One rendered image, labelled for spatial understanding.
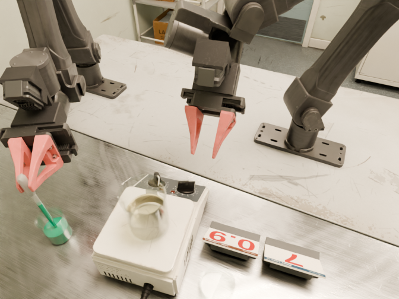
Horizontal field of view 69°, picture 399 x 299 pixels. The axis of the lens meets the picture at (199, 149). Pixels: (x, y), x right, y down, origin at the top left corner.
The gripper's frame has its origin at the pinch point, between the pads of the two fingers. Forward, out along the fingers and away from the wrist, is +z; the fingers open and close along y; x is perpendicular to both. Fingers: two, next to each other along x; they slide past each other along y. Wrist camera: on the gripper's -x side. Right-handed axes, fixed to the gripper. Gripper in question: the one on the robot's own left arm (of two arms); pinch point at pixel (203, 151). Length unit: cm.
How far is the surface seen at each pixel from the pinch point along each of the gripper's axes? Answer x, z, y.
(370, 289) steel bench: 4.1, 15.7, 29.5
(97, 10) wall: 136, -93, -123
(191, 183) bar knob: 4.4, 5.9, -1.8
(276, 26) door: 249, -155, 3
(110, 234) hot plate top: -6.9, 14.8, -9.6
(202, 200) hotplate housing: 3.5, 8.2, 0.8
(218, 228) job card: 6.0, 12.7, 4.4
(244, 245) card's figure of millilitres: 2.4, 13.6, 9.4
